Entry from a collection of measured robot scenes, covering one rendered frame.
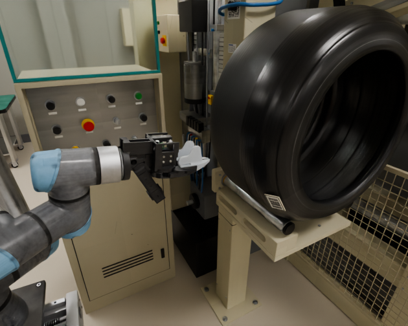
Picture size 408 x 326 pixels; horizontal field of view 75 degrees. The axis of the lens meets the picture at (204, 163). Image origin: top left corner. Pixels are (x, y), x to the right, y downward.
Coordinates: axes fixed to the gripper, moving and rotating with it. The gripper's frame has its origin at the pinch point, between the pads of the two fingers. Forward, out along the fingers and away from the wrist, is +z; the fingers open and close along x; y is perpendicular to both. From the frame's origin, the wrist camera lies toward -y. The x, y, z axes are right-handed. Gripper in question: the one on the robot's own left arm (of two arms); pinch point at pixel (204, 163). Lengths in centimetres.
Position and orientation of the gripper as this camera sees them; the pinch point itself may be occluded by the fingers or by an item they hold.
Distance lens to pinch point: 64.7
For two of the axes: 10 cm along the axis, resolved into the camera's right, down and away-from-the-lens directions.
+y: 1.1, -9.1, -3.9
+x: -4.7, -3.9, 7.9
